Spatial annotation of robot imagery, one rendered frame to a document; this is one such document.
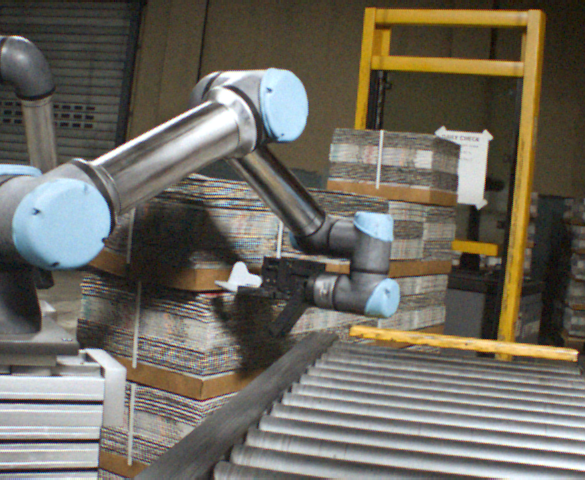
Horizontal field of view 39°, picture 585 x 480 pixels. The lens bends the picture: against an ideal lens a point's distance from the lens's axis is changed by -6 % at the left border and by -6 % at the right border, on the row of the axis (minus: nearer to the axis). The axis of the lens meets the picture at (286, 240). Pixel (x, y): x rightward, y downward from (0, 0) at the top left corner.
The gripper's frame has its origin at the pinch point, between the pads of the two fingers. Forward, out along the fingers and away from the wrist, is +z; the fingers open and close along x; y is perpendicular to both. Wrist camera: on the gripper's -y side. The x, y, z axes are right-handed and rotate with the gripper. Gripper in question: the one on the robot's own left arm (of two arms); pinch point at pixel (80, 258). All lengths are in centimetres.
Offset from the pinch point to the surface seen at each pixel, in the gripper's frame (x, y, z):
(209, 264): -2.4, 3.8, 39.4
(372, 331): -4, -4, 78
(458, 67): 168, 76, 26
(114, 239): -6.5, 6.2, 16.2
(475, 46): 674, 189, -145
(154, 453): -2.7, -39.8, 29.0
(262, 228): 15.6, 11.5, 39.9
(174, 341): -2.7, -13.6, 32.3
